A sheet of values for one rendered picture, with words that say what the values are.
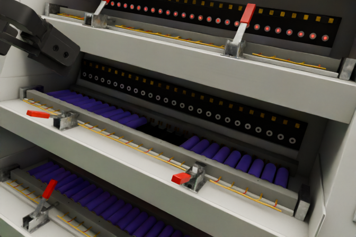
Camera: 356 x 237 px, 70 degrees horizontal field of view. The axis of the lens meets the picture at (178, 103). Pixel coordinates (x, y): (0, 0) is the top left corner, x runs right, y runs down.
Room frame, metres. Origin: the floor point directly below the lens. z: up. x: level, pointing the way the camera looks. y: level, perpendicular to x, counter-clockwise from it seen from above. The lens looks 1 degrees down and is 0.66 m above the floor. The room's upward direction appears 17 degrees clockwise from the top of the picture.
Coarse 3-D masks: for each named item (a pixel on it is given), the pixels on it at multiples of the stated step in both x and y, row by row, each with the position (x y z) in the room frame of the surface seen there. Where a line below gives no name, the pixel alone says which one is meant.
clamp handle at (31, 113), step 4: (28, 112) 0.40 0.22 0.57; (32, 112) 0.40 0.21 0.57; (36, 112) 0.41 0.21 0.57; (40, 112) 0.42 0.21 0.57; (44, 112) 0.44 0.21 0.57; (64, 112) 0.46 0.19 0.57; (32, 116) 0.40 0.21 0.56; (36, 116) 0.41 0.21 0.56; (40, 116) 0.42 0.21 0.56; (44, 116) 0.43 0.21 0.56; (48, 116) 0.43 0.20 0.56; (52, 116) 0.44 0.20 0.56; (56, 116) 0.45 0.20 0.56; (60, 116) 0.46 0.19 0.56; (64, 116) 0.47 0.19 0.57
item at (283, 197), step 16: (32, 96) 0.55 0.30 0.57; (48, 96) 0.55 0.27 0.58; (80, 112) 0.50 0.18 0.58; (112, 128) 0.46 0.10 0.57; (128, 128) 0.46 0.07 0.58; (144, 144) 0.44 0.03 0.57; (160, 144) 0.42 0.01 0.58; (176, 160) 0.41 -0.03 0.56; (192, 160) 0.40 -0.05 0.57; (208, 160) 0.40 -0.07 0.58; (224, 176) 0.38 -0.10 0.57; (240, 176) 0.37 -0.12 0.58; (256, 192) 0.36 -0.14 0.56; (272, 192) 0.35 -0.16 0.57; (288, 192) 0.35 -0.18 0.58
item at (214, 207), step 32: (0, 96) 0.53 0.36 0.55; (128, 96) 0.61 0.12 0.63; (32, 128) 0.48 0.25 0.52; (160, 128) 0.55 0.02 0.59; (224, 128) 0.51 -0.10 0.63; (96, 160) 0.42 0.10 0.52; (128, 160) 0.40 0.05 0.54; (160, 160) 0.42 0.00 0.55; (320, 160) 0.41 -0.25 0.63; (128, 192) 0.40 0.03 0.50; (160, 192) 0.37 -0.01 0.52; (192, 192) 0.35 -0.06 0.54; (224, 192) 0.37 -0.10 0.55; (320, 192) 0.32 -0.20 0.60; (192, 224) 0.35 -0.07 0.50; (224, 224) 0.33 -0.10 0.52; (256, 224) 0.31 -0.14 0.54; (288, 224) 0.32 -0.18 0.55; (320, 224) 0.28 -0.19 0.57
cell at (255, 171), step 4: (256, 160) 0.44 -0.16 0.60; (260, 160) 0.44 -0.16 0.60; (252, 164) 0.43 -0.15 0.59; (256, 164) 0.43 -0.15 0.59; (260, 164) 0.43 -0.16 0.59; (252, 168) 0.41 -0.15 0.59; (256, 168) 0.41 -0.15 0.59; (260, 168) 0.42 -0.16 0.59; (248, 172) 0.40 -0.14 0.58; (252, 172) 0.40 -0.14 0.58; (256, 172) 0.40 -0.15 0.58; (260, 172) 0.41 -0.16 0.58; (256, 176) 0.39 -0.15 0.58
